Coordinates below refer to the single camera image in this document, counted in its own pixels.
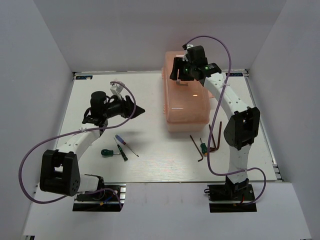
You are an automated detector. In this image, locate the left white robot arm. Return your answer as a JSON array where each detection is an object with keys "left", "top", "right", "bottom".
[{"left": 39, "top": 91, "right": 145, "bottom": 200}]

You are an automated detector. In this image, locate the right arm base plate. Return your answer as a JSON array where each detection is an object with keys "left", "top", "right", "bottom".
[{"left": 204, "top": 184, "right": 257, "bottom": 213}]

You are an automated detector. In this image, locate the large brown hex key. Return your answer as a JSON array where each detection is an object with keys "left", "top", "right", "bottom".
[{"left": 215, "top": 121, "right": 223, "bottom": 151}]

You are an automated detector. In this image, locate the medium brown hex key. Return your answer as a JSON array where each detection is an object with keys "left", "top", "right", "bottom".
[{"left": 210, "top": 133, "right": 217, "bottom": 152}]

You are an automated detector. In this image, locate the small brown hex key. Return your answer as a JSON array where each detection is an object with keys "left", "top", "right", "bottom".
[{"left": 189, "top": 135, "right": 204, "bottom": 163}]

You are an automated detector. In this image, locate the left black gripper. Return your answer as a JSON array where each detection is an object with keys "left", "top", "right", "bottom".
[{"left": 103, "top": 92, "right": 146, "bottom": 119}]

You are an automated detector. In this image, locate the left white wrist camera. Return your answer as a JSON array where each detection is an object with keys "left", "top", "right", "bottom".
[{"left": 110, "top": 81, "right": 124, "bottom": 99}]

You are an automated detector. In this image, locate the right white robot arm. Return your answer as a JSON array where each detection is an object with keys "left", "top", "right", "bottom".
[{"left": 170, "top": 57, "right": 261, "bottom": 202}]

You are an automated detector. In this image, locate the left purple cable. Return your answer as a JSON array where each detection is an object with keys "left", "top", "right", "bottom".
[{"left": 18, "top": 81, "right": 137, "bottom": 210}]

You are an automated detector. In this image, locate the green orange screwdriver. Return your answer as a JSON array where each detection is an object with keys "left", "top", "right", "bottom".
[{"left": 199, "top": 138, "right": 208, "bottom": 156}]

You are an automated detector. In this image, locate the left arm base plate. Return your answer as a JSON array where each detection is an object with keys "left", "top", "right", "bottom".
[{"left": 72, "top": 183, "right": 126, "bottom": 212}]

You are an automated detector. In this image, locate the pink plastic toolbox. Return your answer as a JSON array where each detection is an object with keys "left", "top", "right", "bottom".
[{"left": 161, "top": 51, "right": 211, "bottom": 133}]

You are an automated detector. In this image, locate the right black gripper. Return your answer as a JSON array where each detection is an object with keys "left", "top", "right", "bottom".
[{"left": 169, "top": 57, "right": 196, "bottom": 82}]

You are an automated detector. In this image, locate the blue handled screwdriver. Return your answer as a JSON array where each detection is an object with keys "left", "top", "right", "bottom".
[{"left": 115, "top": 134, "right": 139, "bottom": 157}]

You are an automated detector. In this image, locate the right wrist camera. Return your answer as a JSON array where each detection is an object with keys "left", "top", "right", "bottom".
[{"left": 182, "top": 44, "right": 208, "bottom": 67}]

